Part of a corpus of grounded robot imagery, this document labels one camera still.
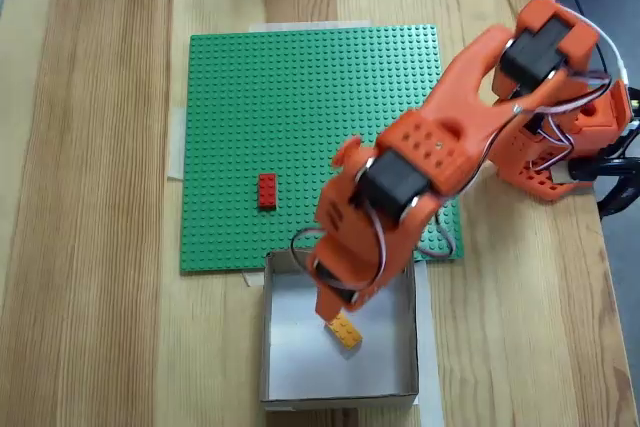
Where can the cardboard box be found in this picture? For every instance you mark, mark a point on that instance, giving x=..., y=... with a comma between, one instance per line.
x=340, y=372

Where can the translucent tape strip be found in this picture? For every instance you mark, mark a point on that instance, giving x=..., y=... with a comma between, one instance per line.
x=430, y=347
x=310, y=27
x=252, y=279
x=175, y=147

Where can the green lego baseplate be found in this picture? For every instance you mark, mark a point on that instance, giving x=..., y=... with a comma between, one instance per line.
x=250, y=122

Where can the black table clamp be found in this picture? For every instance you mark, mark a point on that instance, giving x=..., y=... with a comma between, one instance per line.
x=600, y=169

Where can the yellow lego block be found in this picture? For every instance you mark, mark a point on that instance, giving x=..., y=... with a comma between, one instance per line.
x=347, y=332

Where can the red lego block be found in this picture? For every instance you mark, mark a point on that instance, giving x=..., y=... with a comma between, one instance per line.
x=267, y=192

